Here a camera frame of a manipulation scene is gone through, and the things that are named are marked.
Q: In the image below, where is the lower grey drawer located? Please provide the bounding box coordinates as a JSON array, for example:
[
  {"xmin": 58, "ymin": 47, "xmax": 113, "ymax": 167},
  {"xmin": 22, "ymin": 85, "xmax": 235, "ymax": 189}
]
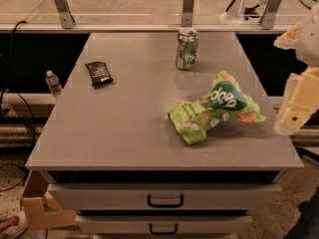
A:
[{"xmin": 76, "ymin": 215, "xmax": 252, "ymax": 236}]

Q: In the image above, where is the grey drawer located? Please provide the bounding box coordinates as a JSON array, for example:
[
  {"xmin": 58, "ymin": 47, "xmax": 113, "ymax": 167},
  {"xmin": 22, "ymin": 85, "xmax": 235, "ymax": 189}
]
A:
[
  {"xmin": 48, "ymin": 183, "xmax": 281, "ymax": 211},
  {"xmin": 76, "ymin": 215, "xmax": 252, "ymax": 236}
]

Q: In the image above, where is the black cable left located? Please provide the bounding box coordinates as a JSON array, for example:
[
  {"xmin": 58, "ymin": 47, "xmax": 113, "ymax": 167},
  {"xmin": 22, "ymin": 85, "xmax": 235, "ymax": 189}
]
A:
[{"xmin": 0, "ymin": 19, "xmax": 38, "ymax": 192}]

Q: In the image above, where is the black upper drawer handle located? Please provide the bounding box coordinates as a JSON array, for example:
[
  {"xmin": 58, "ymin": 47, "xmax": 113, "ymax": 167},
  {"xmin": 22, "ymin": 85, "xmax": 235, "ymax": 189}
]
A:
[{"xmin": 147, "ymin": 194, "xmax": 184, "ymax": 208}]

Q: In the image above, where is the black drawer handle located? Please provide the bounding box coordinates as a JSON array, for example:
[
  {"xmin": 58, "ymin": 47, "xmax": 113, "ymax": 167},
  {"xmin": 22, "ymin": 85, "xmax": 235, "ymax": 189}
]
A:
[
  {"xmin": 147, "ymin": 194, "xmax": 184, "ymax": 208},
  {"xmin": 149, "ymin": 224, "xmax": 178, "ymax": 235}
]

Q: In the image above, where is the green rice chip bag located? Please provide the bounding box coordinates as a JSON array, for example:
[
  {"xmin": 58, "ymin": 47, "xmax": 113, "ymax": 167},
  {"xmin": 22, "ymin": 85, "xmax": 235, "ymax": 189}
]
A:
[{"xmin": 167, "ymin": 71, "xmax": 266, "ymax": 145}]

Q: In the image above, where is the black lower drawer handle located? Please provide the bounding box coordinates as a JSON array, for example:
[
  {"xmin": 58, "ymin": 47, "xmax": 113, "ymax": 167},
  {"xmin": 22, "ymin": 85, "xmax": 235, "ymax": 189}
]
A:
[{"xmin": 149, "ymin": 224, "xmax": 178, "ymax": 235}]

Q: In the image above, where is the metal bracket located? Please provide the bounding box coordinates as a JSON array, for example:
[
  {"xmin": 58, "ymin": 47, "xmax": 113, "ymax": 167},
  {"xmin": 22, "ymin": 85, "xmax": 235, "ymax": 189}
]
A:
[
  {"xmin": 53, "ymin": 0, "xmax": 75, "ymax": 29},
  {"xmin": 181, "ymin": 0, "xmax": 194, "ymax": 27},
  {"xmin": 259, "ymin": 0, "xmax": 282, "ymax": 30}
]

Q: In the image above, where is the green soda can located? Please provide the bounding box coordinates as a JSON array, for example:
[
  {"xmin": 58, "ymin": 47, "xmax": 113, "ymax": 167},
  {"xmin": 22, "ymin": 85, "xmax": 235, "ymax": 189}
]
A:
[{"xmin": 175, "ymin": 27, "xmax": 198, "ymax": 70}]

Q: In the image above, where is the clear plastic water bottle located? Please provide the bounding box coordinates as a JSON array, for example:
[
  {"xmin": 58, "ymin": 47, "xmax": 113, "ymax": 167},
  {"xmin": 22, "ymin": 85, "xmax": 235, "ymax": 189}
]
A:
[{"xmin": 46, "ymin": 71, "xmax": 62, "ymax": 97}]

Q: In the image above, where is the white red sneaker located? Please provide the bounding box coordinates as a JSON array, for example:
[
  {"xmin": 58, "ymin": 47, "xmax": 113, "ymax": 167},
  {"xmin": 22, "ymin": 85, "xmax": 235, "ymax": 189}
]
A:
[{"xmin": 0, "ymin": 211, "xmax": 28, "ymax": 239}]

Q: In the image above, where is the left metal bracket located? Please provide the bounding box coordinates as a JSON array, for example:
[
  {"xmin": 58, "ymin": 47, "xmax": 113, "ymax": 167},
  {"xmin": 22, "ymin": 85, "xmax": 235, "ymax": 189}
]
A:
[{"xmin": 53, "ymin": 0, "xmax": 75, "ymax": 29}]

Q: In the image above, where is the dark rxbar chocolate bar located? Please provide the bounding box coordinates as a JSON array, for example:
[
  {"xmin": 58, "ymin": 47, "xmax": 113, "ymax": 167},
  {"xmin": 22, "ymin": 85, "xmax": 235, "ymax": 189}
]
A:
[{"xmin": 86, "ymin": 62, "xmax": 113, "ymax": 87}]

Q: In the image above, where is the right metal bracket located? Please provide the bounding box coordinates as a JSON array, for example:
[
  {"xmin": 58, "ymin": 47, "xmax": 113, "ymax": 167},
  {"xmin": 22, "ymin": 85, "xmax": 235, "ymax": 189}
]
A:
[{"xmin": 259, "ymin": 0, "xmax": 282, "ymax": 30}]

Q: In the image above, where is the middle metal bracket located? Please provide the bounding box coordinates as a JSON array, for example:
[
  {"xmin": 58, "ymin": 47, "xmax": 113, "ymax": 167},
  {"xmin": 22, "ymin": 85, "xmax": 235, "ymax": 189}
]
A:
[{"xmin": 181, "ymin": 0, "xmax": 194, "ymax": 27}]

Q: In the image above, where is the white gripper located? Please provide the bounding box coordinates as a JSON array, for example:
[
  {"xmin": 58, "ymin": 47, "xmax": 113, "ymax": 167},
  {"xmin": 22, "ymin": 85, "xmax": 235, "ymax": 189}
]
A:
[{"xmin": 273, "ymin": 3, "xmax": 319, "ymax": 135}]

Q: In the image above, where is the upper grey drawer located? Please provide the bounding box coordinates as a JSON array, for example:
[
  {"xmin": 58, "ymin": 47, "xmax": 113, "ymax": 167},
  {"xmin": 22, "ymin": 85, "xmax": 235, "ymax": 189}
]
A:
[{"xmin": 48, "ymin": 183, "xmax": 281, "ymax": 211}]

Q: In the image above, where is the brown cardboard box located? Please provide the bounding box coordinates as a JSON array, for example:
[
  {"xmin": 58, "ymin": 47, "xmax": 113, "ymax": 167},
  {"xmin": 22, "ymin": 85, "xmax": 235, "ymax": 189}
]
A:
[{"xmin": 21, "ymin": 171, "xmax": 76, "ymax": 230}]

